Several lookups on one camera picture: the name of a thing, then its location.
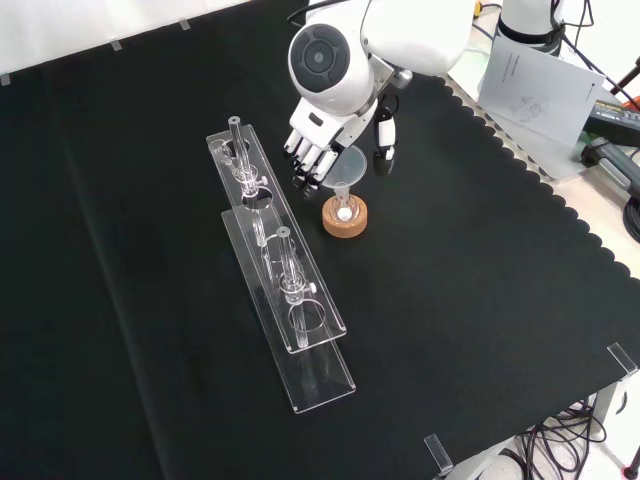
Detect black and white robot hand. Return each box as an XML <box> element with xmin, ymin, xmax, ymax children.
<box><xmin>282</xmin><ymin>92</ymin><xmax>401</xmax><ymax>200</ymax></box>

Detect black power adapter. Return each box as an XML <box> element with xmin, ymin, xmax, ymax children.
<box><xmin>584</xmin><ymin>97</ymin><xmax>640</xmax><ymax>148</ymax></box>

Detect white paper booklet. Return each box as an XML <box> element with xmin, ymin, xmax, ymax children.
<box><xmin>477</xmin><ymin>35</ymin><xmax>607</xmax><ymax>148</ymax></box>

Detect black tripod leg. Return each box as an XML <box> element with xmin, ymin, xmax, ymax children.
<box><xmin>608</xmin><ymin>54</ymin><xmax>640</xmax><ymax>95</ymax></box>

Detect cork ring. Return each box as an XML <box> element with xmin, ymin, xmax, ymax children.
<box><xmin>321</xmin><ymin>194</ymin><xmax>370</xmax><ymax>239</ymax></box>

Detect grey and green plug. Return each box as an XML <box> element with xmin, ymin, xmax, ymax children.
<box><xmin>579</xmin><ymin>133</ymin><xmax>640</xmax><ymax>199</ymax></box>

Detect pale board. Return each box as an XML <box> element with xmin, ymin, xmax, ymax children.
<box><xmin>444</xmin><ymin>22</ymin><xmax>604</xmax><ymax>181</ymax></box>

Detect white table leg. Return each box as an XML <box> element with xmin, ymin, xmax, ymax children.
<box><xmin>594</xmin><ymin>380</ymin><xmax>629</xmax><ymax>442</ymax></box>

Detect black cable bundle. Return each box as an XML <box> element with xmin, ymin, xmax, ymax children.
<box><xmin>514</xmin><ymin>394</ymin><xmax>609</xmax><ymax>480</ymax></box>

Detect coiled black cable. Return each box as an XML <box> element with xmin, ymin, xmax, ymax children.
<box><xmin>622</xmin><ymin>196</ymin><xmax>640</xmax><ymax>237</ymax></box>

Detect black bench cloth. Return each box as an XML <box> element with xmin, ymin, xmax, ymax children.
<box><xmin>0</xmin><ymin>0</ymin><xmax>640</xmax><ymax>480</ymax></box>

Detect clear cloth clip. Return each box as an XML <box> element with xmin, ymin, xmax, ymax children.
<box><xmin>423</xmin><ymin>433</ymin><xmax>455</xmax><ymax>475</ymax></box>
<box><xmin>606</xmin><ymin>342</ymin><xmax>640</xmax><ymax>377</ymax></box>

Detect clear acrylic funnel stand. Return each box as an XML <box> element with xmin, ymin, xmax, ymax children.
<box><xmin>206</xmin><ymin>115</ymin><xmax>357</xmax><ymax>415</ymax></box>

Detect translucent plastic funnel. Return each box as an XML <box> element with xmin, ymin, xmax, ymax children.
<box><xmin>321</xmin><ymin>146</ymin><xmax>369</xmax><ymax>199</ymax></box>

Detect round-bottom glass flask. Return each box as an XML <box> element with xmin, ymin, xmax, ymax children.
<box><xmin>329</xmin><ymin>182</ymin><xmax>359</xmax><ymax>224</ymax></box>

